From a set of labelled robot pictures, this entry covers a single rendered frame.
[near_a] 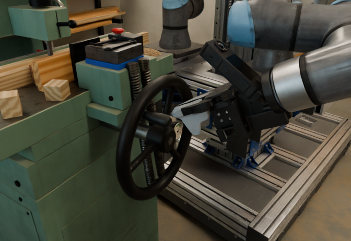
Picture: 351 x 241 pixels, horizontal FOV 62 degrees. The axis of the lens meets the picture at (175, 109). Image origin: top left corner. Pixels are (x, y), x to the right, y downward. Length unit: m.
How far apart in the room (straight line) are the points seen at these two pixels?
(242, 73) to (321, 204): 1.45
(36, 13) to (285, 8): 0.54
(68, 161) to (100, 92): 0.18
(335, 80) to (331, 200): 1.51
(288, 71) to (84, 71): 0.45
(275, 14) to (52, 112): 0.46
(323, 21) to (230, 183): 1.11
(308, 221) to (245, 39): 1.33
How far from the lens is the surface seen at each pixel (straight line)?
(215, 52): 0.46
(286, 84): 0.42
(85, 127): 0.73
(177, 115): 0.53
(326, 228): 1.72
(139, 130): 0.68
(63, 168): 0.72
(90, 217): 0.87
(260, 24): 0.49
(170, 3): 1.34
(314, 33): 0.49
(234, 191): 1.45
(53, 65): 0.74
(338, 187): 2.00
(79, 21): 3.53
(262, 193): 1.47
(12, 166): 0.71
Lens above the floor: 1.16
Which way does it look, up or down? 26 degrees down
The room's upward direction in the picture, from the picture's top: straight up
